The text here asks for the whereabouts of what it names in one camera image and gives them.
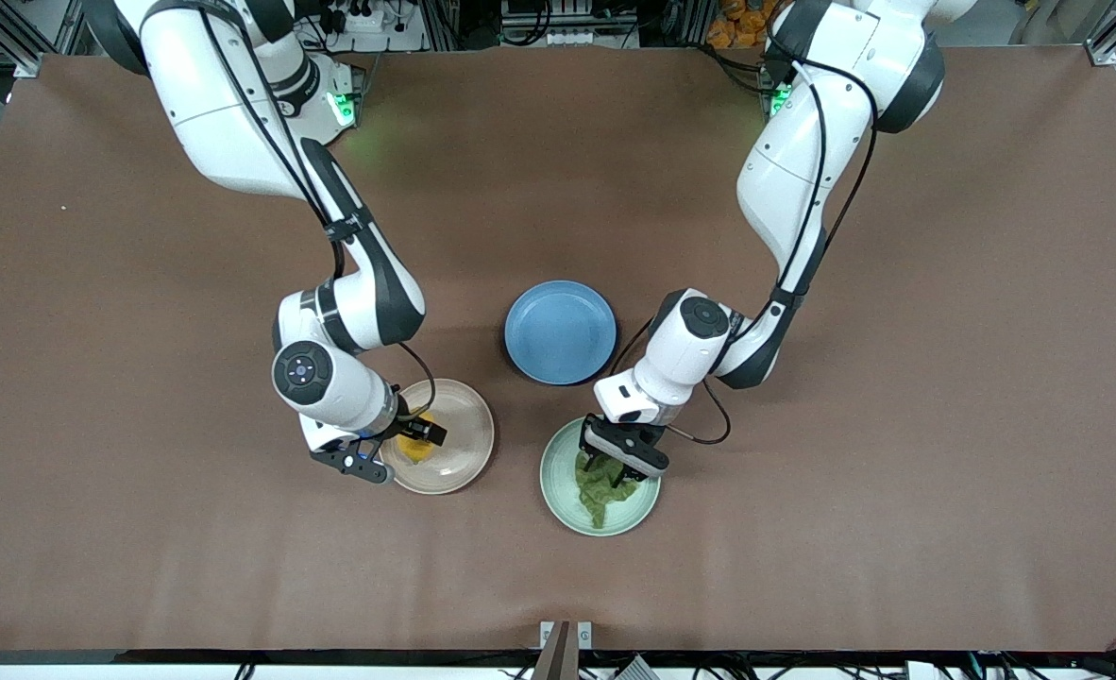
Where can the white power strip with plugs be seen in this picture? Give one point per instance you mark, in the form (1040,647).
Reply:
(379,28)

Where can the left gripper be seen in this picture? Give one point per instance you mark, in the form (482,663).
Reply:
(630,471)

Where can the grey ribbed box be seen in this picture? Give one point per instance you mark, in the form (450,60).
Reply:
(635,670)

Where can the pile of orange items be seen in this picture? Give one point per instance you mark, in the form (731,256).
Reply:
(742,28)

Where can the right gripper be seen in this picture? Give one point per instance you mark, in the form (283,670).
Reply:
(409,420)

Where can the green lettuce leaf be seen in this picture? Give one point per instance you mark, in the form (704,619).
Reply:
(600,501)

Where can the beige plate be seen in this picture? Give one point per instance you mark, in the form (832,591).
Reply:
(464,444)

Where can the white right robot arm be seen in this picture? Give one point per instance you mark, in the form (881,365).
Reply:
(218,113)

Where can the blue plate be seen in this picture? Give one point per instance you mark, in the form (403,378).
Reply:
(560,332)

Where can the white long power strip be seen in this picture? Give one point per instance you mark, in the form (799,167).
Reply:
(567,36)

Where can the white table edge bracket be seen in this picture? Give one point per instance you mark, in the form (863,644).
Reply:
(584,635)

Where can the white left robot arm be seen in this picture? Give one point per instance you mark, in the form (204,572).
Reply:
(803,161)

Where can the yellow lemon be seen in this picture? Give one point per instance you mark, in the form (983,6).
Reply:
(414,453)

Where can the light green plate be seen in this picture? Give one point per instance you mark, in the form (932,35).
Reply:
(558,491)

